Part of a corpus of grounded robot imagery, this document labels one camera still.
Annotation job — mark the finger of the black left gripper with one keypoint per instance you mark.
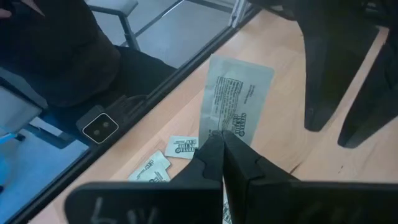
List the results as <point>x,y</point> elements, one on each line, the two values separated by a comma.
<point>376,102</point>
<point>329,71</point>

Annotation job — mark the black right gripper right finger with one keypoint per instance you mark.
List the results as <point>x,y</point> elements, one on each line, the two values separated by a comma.
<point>311,202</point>

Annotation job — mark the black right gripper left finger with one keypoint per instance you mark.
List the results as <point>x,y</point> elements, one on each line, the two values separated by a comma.
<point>140,205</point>

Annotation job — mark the person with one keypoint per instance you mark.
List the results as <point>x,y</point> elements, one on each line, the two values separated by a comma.
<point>62,46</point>

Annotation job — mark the grey padded armrest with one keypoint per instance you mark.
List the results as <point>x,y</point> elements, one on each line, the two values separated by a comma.
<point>115,5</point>

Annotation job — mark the person's hand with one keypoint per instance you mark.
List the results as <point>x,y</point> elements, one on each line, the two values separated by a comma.
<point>3,13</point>

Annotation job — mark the black aluminium table frame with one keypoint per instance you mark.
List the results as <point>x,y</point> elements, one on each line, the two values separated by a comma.
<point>56,183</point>

